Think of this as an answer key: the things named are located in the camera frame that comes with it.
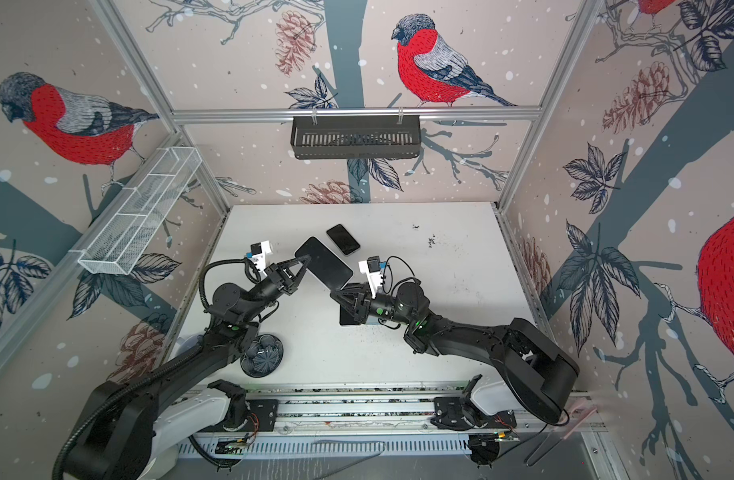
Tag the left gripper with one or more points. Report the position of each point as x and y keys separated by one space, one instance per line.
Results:
x=284 y=282

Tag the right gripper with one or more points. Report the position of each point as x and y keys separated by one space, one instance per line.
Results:
x=368 y=311

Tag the black phone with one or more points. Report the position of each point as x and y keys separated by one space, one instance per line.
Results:
x=325 y=265
x=343 y=239
x=348 y=317

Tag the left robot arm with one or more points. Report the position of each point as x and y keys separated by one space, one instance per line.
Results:
x=114 y=435

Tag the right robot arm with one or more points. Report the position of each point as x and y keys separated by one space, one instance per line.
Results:
x=539 y=374

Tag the dark flower-shaped dish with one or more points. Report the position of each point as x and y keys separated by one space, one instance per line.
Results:
x=263 y=357

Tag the pink strip tool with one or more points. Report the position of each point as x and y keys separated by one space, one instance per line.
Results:
x=579 y=420

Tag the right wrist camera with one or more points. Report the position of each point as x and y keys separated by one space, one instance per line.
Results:
x=372 y=268

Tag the black wall basket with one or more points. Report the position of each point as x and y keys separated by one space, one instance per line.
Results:
x=356 y=137

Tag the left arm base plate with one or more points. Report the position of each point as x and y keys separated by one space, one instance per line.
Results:
x=250 y=416

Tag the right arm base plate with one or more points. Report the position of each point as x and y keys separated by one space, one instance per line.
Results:
x=458 y=414

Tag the white mesh wall basket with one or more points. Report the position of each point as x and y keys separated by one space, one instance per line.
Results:
x=124 y=238

